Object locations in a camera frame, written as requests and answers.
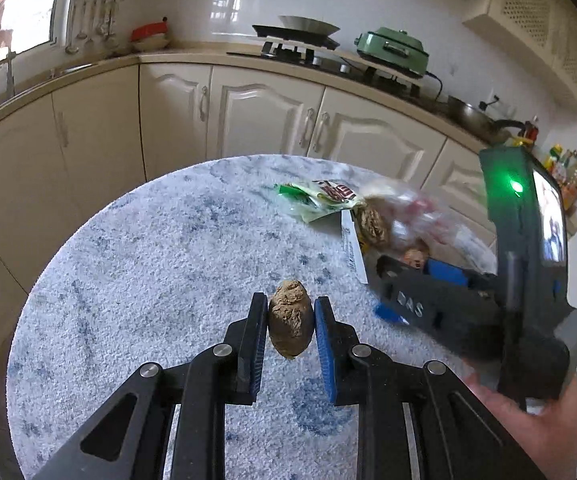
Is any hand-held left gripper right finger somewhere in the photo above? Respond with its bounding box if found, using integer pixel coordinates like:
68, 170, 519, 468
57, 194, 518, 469
315, 295, 544, 480

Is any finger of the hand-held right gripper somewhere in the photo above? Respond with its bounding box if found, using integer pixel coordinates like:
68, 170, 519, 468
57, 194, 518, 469
375, 303, 409, 327
426, 258, 499, 290

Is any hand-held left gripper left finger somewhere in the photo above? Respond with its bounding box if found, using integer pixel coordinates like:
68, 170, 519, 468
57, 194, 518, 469
33, 291, 269, 480

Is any clear plastic bag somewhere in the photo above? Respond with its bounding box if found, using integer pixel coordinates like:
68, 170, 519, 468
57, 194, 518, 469
359, 177, 499, 281

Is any person's right hand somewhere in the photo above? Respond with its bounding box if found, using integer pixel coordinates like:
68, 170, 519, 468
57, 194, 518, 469
466, 372, 577, 480

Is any small brown nut shell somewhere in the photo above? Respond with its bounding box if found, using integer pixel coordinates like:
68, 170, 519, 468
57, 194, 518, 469
401, 247, 430, 271

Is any white paper card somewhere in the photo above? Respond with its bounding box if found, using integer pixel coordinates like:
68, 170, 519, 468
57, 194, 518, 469
341, 210, 369, 286

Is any round grey marbled table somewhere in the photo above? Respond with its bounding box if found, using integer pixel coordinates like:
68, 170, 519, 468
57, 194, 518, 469
6, 154, 499, 480

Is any green white snack packet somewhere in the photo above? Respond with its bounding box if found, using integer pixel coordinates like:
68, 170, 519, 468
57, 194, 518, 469
274, 180, 367, 223

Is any group of seasoning bottles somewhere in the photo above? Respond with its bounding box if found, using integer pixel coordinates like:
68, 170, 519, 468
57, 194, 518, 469
543, 144, 577, 216

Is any dark frying pan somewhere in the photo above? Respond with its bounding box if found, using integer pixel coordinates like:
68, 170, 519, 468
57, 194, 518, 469
446, 95, 524, 143

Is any green electric cooker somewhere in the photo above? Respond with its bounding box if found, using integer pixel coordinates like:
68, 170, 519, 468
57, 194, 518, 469
353, 26, 432, 81

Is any black gas stove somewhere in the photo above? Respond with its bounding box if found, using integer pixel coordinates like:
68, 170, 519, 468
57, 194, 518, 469
226, 35, 424, 98

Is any cream kitchen cabinet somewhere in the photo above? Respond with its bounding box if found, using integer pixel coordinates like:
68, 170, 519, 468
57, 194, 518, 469
0, 52, 499, 441

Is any black griddle pan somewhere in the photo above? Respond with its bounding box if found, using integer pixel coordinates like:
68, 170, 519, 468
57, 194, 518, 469
252, 24, 342, 52

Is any steel wok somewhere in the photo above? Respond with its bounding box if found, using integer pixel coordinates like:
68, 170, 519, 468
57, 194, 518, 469
278, 15, 340, 36

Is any red white bowl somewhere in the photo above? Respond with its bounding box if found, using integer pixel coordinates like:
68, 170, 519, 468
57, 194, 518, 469
129, 17, 172, 52

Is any row of hanging utensils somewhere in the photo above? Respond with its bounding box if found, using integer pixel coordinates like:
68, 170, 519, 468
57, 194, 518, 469
66, 0, 122, 56

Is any metal faucet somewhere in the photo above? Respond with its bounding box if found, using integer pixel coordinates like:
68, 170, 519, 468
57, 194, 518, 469
0, 50, 19, 101

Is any white wall socket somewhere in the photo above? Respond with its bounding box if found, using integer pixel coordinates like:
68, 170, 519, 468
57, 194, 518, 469
483, 87, 517, 116

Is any cream upper wall cabinet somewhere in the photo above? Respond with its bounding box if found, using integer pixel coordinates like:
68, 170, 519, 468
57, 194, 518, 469
461, 0, 577, 121

